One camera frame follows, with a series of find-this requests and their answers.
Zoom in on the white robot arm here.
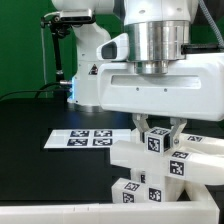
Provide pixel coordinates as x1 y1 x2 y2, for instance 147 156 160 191
53 0 224 129

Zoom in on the black camera stand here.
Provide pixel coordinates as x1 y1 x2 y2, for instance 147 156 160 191
40 15 71 100

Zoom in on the black cable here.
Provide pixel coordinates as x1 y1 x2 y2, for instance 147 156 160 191
0 82 63 102

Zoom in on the white corner fence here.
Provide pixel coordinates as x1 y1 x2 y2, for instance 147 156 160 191
0 181 221 224

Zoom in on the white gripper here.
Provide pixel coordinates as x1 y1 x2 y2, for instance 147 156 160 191
97 53 224 147

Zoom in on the grey camera on stand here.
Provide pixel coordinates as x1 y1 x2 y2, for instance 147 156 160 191
59 9 93 23

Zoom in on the white chair seat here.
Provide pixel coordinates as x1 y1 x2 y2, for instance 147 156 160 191
129 128 188 203

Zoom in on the white chair back frame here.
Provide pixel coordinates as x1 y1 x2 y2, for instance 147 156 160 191
110 133 224 185

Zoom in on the white chair nut cube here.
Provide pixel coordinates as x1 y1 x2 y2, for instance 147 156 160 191
144 127 171 155

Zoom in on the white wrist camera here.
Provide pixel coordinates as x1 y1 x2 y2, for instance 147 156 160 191
96 33 129 61

